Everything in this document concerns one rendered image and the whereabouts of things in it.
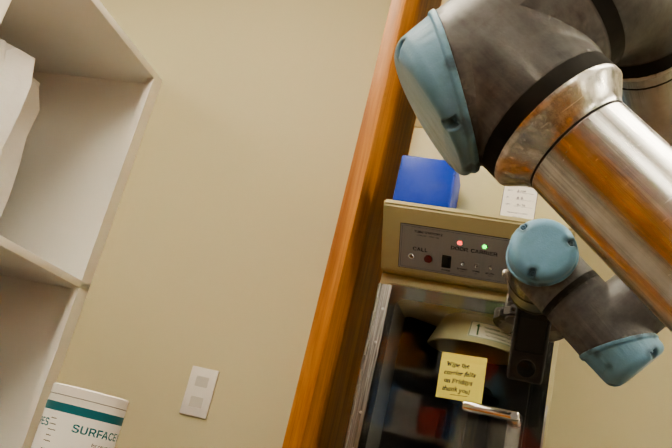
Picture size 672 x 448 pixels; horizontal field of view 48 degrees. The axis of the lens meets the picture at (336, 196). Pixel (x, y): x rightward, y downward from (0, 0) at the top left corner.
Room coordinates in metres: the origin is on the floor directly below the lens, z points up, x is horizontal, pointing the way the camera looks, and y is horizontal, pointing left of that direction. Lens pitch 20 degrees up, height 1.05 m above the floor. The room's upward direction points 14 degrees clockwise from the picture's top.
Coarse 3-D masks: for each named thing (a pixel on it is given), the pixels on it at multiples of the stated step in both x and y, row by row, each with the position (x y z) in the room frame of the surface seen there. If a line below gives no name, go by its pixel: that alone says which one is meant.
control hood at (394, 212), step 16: (384, 208) 1.24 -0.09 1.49; (400, 208) 1.22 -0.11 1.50; (416, 208) 1.21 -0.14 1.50; (432, 208) 1.20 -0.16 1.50; (448, 208) 1.20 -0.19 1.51; (384, 224) 1.25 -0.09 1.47; (416, 224) 1.23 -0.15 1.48; (432, 224) 1.22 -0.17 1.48; (448, 224) 1.21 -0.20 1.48; (464, 224) 1.20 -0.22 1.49; (480, 224) 1.19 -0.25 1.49; (496, 224) 1.18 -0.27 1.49; (512, 224) 1.17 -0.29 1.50; (384, 240) 1.27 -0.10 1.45; (384, 256) 1.29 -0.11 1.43; (400, 272) 1.31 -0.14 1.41; (416, 272) 1.29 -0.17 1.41; (432, 272) 1.28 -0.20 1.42; (496, 288) 1.26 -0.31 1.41
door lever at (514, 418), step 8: (464, 408) 1.22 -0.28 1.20; (472, 408) 1.22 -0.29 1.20; (480, 408) 1.21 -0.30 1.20; (488, 408) 1.21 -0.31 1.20; (496, 408) 1.21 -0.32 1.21; (488, 416) 1.22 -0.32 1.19; (496, 416) 1.21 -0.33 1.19; (504, 416) 1.20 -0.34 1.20; (512, 416) 1.19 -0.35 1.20; (520, 416) 1.24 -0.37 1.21; (512, 424) 1.24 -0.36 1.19; (520, 424) 1.24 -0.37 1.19
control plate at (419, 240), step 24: (408, 240) 1.25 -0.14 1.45; (432, 240) 1.24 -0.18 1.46; (456, 240) 1.22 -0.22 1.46; (480, 240) 1.21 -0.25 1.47; (504, 240) 1.19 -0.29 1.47; (408, 264) 1.29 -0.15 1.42; (432, 264) 1.27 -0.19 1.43; (456, 264) 1.25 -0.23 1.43; (480, 264) 1.24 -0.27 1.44; (504, 264) 1.22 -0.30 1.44
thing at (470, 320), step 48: (384, 336) 1.32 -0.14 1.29; (432, 336) 1.29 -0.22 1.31; (480, 336) 1.27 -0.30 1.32; (384, 384) 1.31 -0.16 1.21; (432, 384) 1.29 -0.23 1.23; (528, 384) 1.24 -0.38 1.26; (384, 432) 1.31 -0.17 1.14; (432, 432) 1.28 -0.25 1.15; (480, 432) 1.26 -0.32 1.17; (528, 432) 1.24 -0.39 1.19
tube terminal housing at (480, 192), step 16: (416, 128) 1.34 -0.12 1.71; (416, 144) 1.33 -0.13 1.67; (432, 144) 1.32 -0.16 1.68; (464, 176) 1.30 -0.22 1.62; (480, 176) 1.30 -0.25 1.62; (464, 192) 1.30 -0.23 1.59; (480, 192) 1.29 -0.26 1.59; (496, 192) 1.29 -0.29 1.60; (464, 208) 1.30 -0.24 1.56; (480, 208) 1.29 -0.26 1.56; (496, 208) 1.28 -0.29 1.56; (544, 208) 1.26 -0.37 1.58; (384, 272) 1.34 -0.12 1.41; (432, 288) 1.31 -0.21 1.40; (448, 288) 1.30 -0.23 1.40; (464, 288) 1.29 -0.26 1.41; (480, 288) 1.29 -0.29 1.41; (544, 432) 1.25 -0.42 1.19
